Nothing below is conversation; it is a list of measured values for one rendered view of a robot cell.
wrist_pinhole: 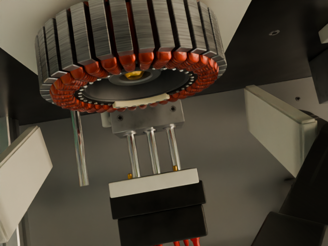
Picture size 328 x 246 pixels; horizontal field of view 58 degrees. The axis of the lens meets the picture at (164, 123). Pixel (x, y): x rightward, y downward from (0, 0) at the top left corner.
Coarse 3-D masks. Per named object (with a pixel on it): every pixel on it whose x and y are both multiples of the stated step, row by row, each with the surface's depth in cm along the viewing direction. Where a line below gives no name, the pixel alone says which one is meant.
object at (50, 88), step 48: (96, 0) 13; (144, 0) 13; (192, 0) 15; (48, 48) 14; (96, 48) 13; (144, 48) 13; (192, 48) 14; (48, 96) 17; (96, 96) 20; (144, 96) 22
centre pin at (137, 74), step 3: (132, 72) 18; (135, 72) 18; (138, 72) 18; (141, 72) 18; (126, 75) 18; (129, 75) 18; (132, 75) 18; (135, 75) 18; (138, 75) 18; (141, 75) 18; (129, 78) 18; (132, 78) 19; (135, 78) 19; (138, 78) 19
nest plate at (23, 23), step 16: (0, 0) 13; (16, 0) 13; (32, 0) 14; (48, 0) 14; (64, 0) 14; (80, 0) 14; (208, 0) 16; (224, 0) 17; (240, 0) 17; (0, 16) 14; (16, 16) 15; (32, 16) 15; (48, 16) 15; (224, 16) 18; (240, 16) 19; (0, 32) 16; (16, 32) 16; (32, 32) 16; (224, 32) 21; (16, 48) 18; (32, 48) 18; (224, 48) 24; (32, 64) 20
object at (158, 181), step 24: (168, 144) 32; (192, 168) 20; (120, 192) 20; (144, 192) 22; (168, 192) 22; (192, 192) 22; (120, 216) 22; (144, 216) 22; (168, 216) 22; (192, 216) 22; (120, 240) 21; (144, 240) 21; (168, 240) 21
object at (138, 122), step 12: (156, 108) 30; (168, 108) 30; (180, 108) 30; (120, 120) 30; (132, 120) 30; (144, 120) 30; (156, 120) 30; (168, 120) 30; (180, 120) 30; (120, 132) 30; (132, 132) 32; (144, 132) 32; (156, 132) 35
